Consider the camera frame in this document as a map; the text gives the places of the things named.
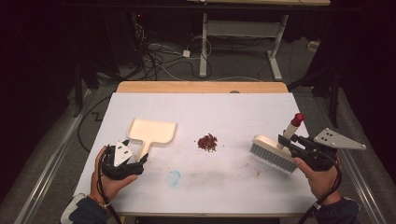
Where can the cream plastic dustpan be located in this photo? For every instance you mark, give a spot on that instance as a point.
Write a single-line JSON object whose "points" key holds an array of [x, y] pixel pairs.
{"points": [[152, 130]]}

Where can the white power strip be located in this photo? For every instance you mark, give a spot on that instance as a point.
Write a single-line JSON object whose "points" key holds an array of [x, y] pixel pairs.
{"points": [[313, 46]]}

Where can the desk with white legs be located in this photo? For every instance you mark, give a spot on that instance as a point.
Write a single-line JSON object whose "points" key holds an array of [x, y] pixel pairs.
{"points": [[243, 29]]}

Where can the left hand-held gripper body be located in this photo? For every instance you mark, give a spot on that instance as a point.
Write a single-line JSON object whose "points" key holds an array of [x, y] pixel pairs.
{"points": [[123, 169]]}

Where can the person's right hand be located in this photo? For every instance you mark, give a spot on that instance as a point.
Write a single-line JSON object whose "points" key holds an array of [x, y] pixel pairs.
{"points": [[323, 183]]}

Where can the pile of red green beans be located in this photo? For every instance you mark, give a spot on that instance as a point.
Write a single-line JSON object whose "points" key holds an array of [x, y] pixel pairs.
{"points": [[207, 143]]}

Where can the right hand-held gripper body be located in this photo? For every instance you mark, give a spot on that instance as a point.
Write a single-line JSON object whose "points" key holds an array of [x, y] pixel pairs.
{"points": [[317, 155]]}

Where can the black metal stand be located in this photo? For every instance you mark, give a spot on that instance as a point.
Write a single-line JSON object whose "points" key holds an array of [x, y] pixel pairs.
{"points": [[79, 84], [331, 87]]}

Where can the metal floor rail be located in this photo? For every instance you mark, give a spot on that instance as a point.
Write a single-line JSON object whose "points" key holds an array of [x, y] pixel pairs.
{"points": [[362, 186], [46, 174]]}

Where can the person's left hand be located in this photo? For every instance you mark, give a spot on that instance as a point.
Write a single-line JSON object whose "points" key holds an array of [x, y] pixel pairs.
{"points": [[106, 186]]}

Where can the white power adapter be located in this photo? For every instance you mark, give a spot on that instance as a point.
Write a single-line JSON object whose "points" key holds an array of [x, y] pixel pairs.
{"points": [[186, 53]]}

